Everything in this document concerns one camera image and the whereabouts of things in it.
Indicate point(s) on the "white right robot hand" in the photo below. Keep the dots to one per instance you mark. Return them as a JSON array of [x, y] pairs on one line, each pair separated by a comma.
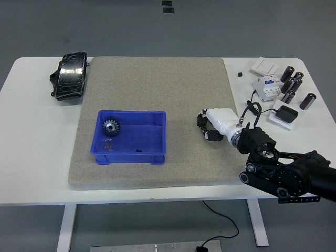
[[221, 118]]

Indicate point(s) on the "small black gear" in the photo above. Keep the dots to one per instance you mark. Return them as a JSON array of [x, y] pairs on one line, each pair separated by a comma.
[[200, 122]]

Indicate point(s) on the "large black gear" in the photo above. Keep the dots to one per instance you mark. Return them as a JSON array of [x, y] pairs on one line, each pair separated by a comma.
[[107, 130]]

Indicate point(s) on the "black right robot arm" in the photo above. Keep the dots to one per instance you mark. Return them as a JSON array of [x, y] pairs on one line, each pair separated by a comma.
[[288, 178]]

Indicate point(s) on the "blue plastic box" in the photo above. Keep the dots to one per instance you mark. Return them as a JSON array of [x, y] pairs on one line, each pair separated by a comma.
[[136, 139]]

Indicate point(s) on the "white circuit breaker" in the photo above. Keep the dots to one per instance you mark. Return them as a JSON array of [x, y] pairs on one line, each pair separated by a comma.
[[266, 88]]

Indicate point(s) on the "white flat plate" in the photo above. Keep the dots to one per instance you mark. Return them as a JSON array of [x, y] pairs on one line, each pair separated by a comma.
[[275, 120]]

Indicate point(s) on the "black power adapter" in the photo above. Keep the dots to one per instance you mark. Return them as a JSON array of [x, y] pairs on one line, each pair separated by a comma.
[[287, 113]]

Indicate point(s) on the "black cylindrical capacitor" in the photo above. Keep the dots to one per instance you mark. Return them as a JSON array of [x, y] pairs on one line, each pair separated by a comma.
[[288, 96], [299, 75], [307, 101], [286, 85], [296, 84], [287, 74]]

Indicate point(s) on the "grey-brown mat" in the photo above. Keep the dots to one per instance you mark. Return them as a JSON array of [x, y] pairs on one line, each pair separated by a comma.
[[157, 84]]

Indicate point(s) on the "white table leg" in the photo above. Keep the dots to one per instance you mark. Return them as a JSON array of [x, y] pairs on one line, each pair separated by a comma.
[[258, 223], [65, 228]]

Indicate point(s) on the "small metal screws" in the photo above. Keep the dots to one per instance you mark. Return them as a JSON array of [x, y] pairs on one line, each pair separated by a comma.
[[108, 144]]

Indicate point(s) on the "black floor marker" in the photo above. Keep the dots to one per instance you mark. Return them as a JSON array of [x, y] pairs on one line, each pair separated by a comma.
[[166, 3], [168, 10]]

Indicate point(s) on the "black floor plug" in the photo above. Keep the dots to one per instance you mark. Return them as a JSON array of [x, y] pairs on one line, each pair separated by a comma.
[[201, 248]]

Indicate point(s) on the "black wrapped brake pad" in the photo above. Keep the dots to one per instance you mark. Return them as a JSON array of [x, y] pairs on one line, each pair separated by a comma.
[[71, 78]]

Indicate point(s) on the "white wall switch plate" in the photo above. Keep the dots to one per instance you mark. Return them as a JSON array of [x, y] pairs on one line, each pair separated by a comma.
[[263, 66]]

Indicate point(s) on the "grey metal base plate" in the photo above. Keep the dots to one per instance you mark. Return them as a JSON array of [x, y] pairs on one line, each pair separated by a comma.
[[144, 248]]

